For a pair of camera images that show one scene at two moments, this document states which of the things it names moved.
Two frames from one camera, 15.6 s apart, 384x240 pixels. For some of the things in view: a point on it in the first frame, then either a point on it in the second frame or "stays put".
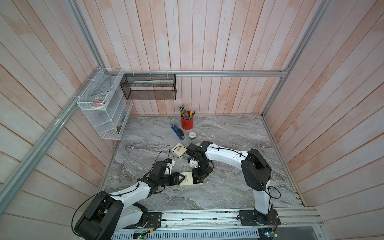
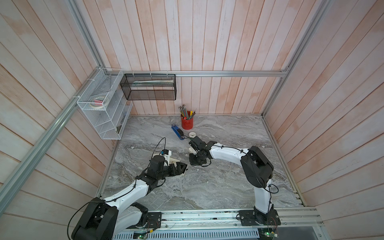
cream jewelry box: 179,150 to 172,160
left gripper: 175,178 to 178,171
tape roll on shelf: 99,102 stays put
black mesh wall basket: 149,86 stays put
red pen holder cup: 187,124 stays put
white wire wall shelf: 105,105 stays put
